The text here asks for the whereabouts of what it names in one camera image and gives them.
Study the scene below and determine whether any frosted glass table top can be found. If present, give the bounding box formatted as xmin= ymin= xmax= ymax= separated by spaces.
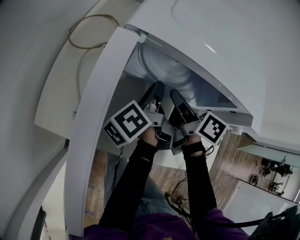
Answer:
xmin=235 ymin=140 xmax=300 ymax=168

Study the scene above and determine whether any brown microwave power cable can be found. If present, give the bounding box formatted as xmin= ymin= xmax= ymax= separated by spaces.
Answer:
xmin=67 ymin=14 xmax=120 ymax=116

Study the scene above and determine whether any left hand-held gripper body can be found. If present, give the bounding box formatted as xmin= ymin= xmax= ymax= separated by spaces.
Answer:
xmin=103 ymin=100 xmax=175 ymax=150

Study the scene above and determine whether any person's purple top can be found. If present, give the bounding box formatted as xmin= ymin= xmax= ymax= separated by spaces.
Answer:
xmin=81 ymin=208 xmax=249 ymax=240

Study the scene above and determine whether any white microwave oven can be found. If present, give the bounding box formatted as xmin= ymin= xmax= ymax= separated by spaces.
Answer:
xmin=124 ymin=0 xmax=264 ymax=137

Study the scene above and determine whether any person's right forearm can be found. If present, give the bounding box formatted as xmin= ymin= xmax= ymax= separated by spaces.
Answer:
xmin=181 ymin=137 xmax=218 ymax=226

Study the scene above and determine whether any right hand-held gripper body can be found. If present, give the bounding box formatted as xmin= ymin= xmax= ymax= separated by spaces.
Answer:
xmin=172 ymin=111 xmax=230 ymax=156

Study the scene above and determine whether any tangled rig cable bundle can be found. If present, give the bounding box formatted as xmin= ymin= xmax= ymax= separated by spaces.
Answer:
xmin=163 ymin=175 xmax=195 ymax=226

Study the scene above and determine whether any black equipment clutter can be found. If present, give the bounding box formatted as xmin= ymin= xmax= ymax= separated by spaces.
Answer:
xmin=247 ymin=156 xmax=294 ymax=195

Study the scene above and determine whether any white table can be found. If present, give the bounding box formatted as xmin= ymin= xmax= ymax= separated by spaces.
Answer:
xmin=34 ymin=0 xmax=233 ymax=175

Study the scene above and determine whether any black chair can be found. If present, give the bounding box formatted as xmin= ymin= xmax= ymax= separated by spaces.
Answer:
xmin=203 ymin=203 xmax=300 ymax=240

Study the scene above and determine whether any person's blue jeans leg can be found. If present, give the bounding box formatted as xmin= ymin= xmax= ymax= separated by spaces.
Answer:
xmin=135 ymin=175 xmax=179 ymax=219

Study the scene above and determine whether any white microwave door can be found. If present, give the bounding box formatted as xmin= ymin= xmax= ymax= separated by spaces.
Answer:
xmin=63 ymin=26 xmax=147 ymax=237

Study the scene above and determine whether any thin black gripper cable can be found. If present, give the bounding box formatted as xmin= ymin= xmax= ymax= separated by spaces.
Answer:
xmin=112 ymin=147 xmax=124 ymax=188

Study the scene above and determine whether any clear glass turntable plate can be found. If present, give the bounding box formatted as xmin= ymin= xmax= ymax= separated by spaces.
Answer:
xmin=138 ymin=43 xmax=195 ymax=99

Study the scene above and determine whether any white cabinet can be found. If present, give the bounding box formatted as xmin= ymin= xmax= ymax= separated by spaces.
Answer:
xmin=222 ymin=179 xmax=300 ymax=235

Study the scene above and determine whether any person's left forearm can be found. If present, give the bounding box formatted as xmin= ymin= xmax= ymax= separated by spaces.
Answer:
xmin=97 ymin=127 xmax=159 ymax=228

